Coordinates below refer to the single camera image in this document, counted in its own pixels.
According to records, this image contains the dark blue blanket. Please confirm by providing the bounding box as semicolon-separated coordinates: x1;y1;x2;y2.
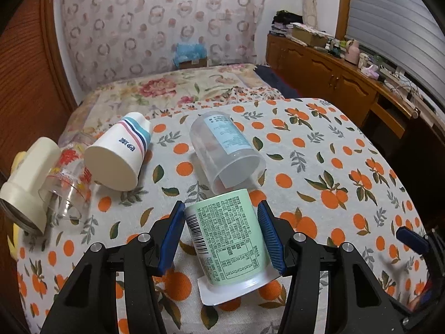
254;65;301;99

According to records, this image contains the orange fruit print cloth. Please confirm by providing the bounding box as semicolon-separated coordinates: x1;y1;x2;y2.
17;98;428;333

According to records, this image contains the white striped paper cup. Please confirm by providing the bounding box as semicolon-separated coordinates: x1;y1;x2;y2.
84;112;153;191

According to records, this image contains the brown louvered wardrobe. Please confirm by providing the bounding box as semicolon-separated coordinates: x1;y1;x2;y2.
0;0;79;334

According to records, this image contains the cardboard box blue wrap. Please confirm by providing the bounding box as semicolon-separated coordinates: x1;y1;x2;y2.
173;44;207;69

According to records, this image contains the stack of folded clothes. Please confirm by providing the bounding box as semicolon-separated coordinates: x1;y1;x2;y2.
269;10;303;37

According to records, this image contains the cardboard box on cabinet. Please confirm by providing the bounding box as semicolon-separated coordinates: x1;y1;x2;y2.
291;26;330;47

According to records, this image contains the grey window blind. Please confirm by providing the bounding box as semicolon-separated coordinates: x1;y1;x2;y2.
346;0;444;103

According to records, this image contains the cream thermos mug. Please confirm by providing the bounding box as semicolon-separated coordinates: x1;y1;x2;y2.
1;136;61;236

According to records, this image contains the clear plastic cup blue label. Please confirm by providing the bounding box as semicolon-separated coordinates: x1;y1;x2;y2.
189;111;266;195

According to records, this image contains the floral bed blanket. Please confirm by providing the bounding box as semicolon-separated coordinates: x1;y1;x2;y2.
58;63;284;146

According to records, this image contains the clear glass floral cup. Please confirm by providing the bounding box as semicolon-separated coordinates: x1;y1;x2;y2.
38;135;92;226

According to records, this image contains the pink circle pattern curtain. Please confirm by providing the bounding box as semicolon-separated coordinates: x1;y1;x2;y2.
60;0;265;92

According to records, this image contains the wooden sideboard cabinet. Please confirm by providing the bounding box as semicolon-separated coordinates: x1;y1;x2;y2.
266;34;444;184

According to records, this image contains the pink tissue pack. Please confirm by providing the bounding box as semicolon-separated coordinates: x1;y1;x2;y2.
360;64;379;80

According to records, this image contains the pink thermos jug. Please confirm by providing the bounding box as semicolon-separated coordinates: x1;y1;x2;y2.
345;40;360;65

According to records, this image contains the green yogurt cup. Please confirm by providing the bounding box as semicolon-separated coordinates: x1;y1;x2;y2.
185;189;279;306

